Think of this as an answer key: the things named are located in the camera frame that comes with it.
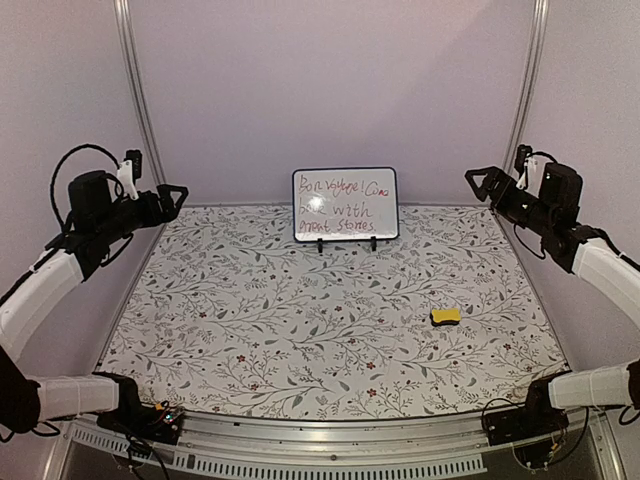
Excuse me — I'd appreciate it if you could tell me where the yellow black eraser sponge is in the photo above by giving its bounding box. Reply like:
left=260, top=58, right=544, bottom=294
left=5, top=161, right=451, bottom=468
left=430, top=309, right=461, bottom=327

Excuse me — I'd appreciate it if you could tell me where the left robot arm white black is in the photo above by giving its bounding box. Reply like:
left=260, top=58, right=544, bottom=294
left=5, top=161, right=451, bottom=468
left=1, top=170, right=188, bottom=445

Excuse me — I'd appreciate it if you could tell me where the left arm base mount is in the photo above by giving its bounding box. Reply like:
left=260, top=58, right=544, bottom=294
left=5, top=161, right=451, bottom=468
left=96, top=401, right=185, bottom=445

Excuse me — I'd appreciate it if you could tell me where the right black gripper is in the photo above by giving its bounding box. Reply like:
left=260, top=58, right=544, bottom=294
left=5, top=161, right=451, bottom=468
left=466, top=166, right=557, bottom=236

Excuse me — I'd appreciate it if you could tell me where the aluminium frame post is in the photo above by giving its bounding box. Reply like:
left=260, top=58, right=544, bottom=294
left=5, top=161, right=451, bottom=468
left=503, top=0, right=549, bottom=170
left=113, top=0, right=166, bottom=184

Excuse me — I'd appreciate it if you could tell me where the right black cable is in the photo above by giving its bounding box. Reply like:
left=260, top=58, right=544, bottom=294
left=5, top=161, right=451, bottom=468
left=512, top=222, right=549, bottom=260

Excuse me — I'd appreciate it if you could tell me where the right aluminium frame post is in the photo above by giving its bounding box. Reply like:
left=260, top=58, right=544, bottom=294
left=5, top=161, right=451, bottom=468
left=503, top=0, right=549, bottom=170

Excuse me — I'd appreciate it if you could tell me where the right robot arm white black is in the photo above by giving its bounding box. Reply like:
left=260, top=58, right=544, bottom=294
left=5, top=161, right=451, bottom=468
left=465, top=162, right=639, bottom=436

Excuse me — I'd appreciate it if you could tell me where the front aluminium rail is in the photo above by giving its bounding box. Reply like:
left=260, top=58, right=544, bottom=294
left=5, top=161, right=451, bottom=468
left=44, top=410, right=629, bottom=479

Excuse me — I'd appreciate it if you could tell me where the wire whiteboard stand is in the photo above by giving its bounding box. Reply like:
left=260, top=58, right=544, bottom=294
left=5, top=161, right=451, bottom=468
left=316, top=236, right=380, bottom=252

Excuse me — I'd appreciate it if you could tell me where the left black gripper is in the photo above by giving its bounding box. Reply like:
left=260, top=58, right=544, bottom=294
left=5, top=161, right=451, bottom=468
left=96, top=183, right=188, bottom=244

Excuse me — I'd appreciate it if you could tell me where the left black cable loop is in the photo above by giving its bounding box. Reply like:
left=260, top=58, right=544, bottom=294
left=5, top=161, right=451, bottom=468
left=48, top=143, right=126, bottom=236

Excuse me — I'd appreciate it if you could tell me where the left aluminium frame post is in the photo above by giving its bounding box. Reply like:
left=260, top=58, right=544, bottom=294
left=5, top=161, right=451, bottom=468
left=113, top=0, right=166, bottom=184

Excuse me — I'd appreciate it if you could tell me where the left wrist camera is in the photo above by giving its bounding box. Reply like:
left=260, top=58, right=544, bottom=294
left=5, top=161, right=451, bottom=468
left=117, top=150, right=142, bottom=201

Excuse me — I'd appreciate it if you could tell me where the floral patterned table mat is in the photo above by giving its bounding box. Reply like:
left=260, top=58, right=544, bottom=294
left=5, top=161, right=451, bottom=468
left=102, top=206, right=567, bottom=420

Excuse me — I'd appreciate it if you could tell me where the small blue-framed whiteboard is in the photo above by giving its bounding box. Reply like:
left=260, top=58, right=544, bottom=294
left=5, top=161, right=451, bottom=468
left=292, top=167, right=400, bottom=243

